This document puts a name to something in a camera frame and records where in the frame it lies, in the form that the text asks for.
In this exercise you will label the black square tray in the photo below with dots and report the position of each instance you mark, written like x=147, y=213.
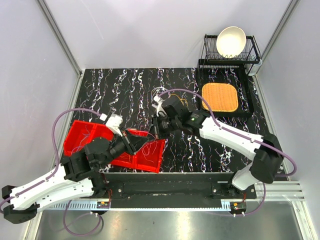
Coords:
x=234, y=76

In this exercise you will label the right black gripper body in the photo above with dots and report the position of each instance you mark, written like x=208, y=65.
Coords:
x=166, y=125

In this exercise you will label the white cup on rack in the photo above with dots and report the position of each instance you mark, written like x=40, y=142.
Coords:
x=252, y=69

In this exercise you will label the red divided plastic bin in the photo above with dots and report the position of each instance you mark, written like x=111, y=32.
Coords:
x=149, y=158

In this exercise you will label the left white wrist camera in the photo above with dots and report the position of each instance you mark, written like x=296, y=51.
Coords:
x=113, y=123

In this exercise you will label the black wire dish rack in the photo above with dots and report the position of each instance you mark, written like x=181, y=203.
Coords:
x=210, y=56

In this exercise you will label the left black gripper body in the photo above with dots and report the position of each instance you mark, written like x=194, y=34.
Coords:
x=120, y=146

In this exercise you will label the orange woven mat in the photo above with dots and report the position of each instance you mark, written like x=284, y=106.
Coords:
x=221, y=97

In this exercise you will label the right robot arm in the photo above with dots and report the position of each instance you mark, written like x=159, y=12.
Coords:
x=172, y=115

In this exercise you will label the white bowl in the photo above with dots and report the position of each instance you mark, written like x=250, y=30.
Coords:
x=231, y=42

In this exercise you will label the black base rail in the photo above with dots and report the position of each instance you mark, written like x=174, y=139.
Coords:
x=215, y=185

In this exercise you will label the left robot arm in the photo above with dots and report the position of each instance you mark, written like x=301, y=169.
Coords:
x=75, y=176

